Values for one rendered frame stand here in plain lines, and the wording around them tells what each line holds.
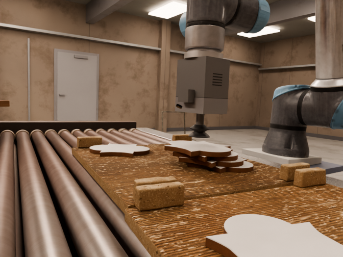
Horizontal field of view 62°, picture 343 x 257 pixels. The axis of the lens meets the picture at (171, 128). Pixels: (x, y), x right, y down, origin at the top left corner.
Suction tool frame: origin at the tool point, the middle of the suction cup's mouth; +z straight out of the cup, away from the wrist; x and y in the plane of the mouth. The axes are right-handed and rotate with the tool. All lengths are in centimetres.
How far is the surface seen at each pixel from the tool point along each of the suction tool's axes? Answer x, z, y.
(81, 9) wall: 217, -223, -712
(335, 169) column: 58, 13, 2
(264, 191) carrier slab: -2.6, 5.8, 17.6
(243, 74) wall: 827, -110, -680
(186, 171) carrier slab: -5.2, 5.8, 2.9
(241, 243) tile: -19.1, 4.8, 27.2
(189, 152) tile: -5.2, 2.2, 3.2
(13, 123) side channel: -22, 5, -82
